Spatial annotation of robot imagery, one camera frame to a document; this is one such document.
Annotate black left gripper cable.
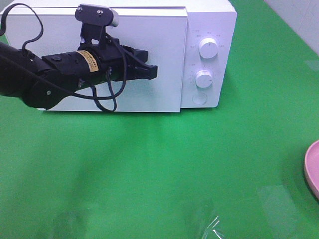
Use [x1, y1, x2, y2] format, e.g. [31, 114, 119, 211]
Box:
[0, 2, 140, 112]

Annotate upper white power knob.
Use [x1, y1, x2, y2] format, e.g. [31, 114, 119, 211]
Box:
[198, 37, 218, 59]

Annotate pink round plate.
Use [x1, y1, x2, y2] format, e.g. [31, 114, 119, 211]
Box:
[304, 140, 319, 200]

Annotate white microwave door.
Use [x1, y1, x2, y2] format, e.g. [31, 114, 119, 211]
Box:
[0, 3, 187, 112]

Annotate white microwave oven body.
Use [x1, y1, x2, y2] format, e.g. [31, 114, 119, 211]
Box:
[0, 0, 238, 109]

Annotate round white door button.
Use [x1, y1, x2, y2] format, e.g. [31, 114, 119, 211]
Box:
[192, 93, 207, 105]

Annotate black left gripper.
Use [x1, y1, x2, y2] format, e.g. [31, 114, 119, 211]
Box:
[74, 4, 158, 81]

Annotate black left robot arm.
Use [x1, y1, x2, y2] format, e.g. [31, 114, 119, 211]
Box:
[0, 4, 158, 112]

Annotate white timer knob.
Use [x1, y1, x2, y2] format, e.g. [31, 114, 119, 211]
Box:
[195, 70, 213, 88]

